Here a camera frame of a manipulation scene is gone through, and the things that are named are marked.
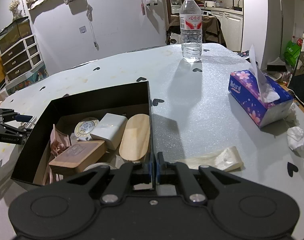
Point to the glass fish tank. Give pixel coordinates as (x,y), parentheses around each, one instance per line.
(13,33)

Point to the white round lid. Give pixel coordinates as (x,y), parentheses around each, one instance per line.
(101,166)

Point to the purple floral tissue pack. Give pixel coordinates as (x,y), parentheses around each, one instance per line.
(252,97)

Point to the crumpled white tissue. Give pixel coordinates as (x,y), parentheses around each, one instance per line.
(296,138)
(291,112)

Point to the pink topped wooden box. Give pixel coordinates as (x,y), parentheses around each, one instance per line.
(76,155)

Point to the round white tin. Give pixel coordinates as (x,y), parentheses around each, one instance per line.
(85,128)

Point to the white usb wall charger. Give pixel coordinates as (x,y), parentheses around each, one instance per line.
(109,130)

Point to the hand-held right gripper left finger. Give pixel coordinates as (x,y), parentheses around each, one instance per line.
(142,173)

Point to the white kitchen cabinet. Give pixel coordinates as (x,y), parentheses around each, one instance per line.
(229,27)

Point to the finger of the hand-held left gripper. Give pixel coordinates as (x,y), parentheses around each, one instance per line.
(24,117)
(21,130)

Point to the green plastic bag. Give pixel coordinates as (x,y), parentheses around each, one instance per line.
(292,52)

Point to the white coral decoration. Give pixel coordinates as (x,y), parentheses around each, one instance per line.
(14,7)

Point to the black cardboard box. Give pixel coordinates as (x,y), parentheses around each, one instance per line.
(91,97)

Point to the beige plastic wrapper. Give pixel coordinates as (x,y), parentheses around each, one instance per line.
(217,160)

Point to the white drawer unit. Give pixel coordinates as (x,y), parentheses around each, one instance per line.
(20,57)

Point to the white wall socket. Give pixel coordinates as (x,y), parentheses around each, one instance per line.
(82,29)

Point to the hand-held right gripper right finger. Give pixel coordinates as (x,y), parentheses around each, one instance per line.
(160,171)

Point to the teal painted cabinet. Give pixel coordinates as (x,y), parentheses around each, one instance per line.
(26,80)

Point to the oval wooden piece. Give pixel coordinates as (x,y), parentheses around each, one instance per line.
(135,136)

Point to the clear plastic water bottle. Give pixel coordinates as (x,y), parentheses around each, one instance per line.
(191,30)

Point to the brown jacket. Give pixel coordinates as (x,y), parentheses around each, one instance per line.
(212,30)

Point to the white sheep plush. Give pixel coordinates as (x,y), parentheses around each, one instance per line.
(152,0)

